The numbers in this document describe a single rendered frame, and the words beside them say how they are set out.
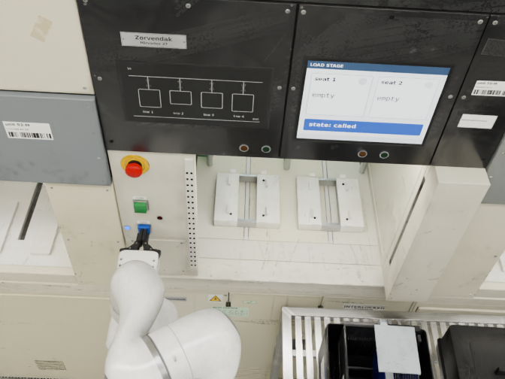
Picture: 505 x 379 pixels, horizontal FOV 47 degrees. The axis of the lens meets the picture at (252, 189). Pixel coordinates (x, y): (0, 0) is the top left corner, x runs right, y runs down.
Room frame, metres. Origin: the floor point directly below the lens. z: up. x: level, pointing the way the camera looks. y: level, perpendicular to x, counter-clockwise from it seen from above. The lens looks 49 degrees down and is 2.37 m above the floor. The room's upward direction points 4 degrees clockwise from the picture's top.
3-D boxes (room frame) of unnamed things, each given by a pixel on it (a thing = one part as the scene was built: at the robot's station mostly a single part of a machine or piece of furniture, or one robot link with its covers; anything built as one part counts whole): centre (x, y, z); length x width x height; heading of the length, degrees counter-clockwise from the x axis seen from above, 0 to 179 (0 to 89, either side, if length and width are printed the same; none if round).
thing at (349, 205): (1.25, -0.26, 0.89); 0.22 x 0.21 x 0.04; 2
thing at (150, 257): (0.79, 0.28, 1.10); 0.11 x 0.10 x 0.07; 2
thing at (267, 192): (1.24, 0.01, 0.89); 0.22 x 0.21 x 0.04; 2
